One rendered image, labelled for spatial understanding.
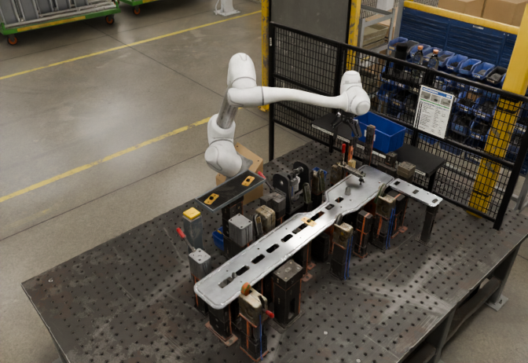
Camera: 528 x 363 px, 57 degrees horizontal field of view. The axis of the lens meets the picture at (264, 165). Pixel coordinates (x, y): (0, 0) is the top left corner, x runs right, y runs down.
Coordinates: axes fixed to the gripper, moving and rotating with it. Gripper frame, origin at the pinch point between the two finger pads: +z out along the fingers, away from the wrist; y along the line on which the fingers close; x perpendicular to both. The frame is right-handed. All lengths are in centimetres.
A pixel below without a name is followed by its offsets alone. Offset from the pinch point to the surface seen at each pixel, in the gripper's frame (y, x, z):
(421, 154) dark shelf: 25, 49, 20
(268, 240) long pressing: 9, -72, 24
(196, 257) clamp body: -3, -107, 18
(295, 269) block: 33, -79, 21
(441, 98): 27, 54, -17
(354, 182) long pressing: 10.6, -1.1, 23.4
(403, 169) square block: 26.9, 23.7, 18.4
